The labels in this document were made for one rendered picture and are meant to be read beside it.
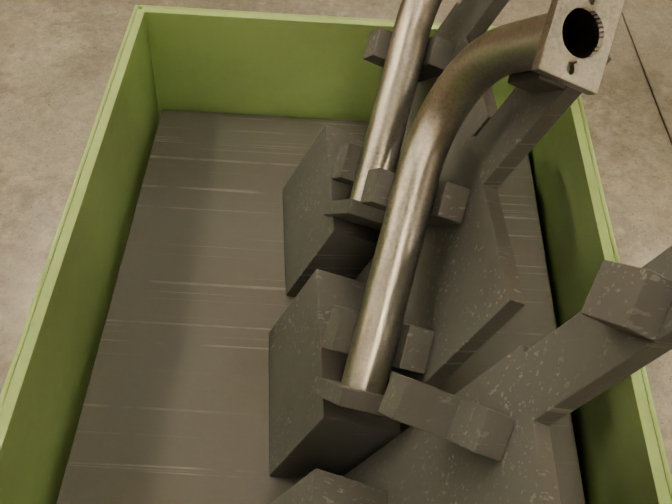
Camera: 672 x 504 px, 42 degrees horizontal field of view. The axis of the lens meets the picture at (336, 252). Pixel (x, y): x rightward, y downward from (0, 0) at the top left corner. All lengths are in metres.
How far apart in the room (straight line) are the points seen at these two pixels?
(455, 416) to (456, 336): 0.07
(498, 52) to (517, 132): 0.07
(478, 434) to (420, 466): 0.09
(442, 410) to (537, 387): 0.06
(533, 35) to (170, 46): 0.47
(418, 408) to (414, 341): 0.09
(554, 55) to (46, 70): 2.08
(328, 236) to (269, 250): 0.10
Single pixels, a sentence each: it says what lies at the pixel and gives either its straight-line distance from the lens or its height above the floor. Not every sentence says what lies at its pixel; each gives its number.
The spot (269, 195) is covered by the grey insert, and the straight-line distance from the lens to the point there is 0.84.
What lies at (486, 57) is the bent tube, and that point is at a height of 1.12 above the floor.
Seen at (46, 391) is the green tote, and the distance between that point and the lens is 0.64.
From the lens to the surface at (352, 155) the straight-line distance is 0.71.
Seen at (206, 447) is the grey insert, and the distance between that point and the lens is 0.67.
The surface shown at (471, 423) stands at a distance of 0.50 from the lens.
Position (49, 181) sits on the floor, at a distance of 2.14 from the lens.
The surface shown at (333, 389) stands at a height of 0.96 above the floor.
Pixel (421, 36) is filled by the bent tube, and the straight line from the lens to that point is 0.72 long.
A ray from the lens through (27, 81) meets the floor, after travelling 2.45.
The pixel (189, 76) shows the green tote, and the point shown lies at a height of 0.89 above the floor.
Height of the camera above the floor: 1.43
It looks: 48 degrees down
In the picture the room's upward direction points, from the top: 4 degrees clockwise
